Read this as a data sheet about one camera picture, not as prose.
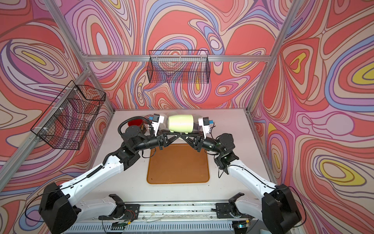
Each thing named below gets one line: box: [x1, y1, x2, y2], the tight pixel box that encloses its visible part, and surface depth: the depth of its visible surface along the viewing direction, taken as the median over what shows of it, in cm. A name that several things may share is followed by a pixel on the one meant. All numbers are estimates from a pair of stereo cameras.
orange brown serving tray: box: [146, 143, 210, 185], surface depth 88 cm
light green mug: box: [168, 114, 194, 135], surface depth 61 cm
